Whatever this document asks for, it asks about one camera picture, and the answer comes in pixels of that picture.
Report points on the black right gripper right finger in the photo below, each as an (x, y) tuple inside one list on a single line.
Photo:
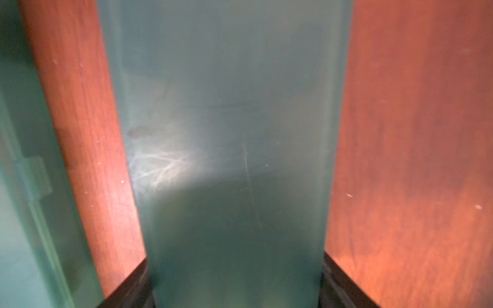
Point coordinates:
[(337, 289)]

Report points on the dark green pencil case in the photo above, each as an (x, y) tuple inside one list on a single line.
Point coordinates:
[(45, 258), (229, 113)]

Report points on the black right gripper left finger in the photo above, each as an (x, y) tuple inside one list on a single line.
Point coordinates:
[(134, 292)]

